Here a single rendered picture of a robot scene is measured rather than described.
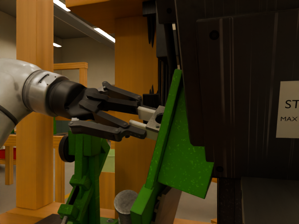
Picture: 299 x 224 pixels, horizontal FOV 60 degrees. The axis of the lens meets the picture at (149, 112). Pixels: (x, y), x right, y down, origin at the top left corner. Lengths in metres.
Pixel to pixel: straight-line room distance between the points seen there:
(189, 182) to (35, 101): 0.34
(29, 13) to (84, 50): 11.25
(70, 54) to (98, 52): 1.40
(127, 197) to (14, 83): 0.32
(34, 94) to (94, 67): 11.35
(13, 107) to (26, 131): 0.42
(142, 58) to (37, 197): 0.60
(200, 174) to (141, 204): 0.09
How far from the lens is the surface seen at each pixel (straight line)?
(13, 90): 0.57
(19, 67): 0.59
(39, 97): 0.54
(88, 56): 12.12
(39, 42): 1.01
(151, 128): 0.43
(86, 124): 0.47
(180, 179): 0.37
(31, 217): 0.97
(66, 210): 0.66
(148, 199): 0.37
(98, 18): 0.85
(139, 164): 0.78
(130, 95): 0.51
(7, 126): 0.58
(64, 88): 0.52
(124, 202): 0.39
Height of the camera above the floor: 1.21
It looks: level
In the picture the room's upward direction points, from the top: straight up
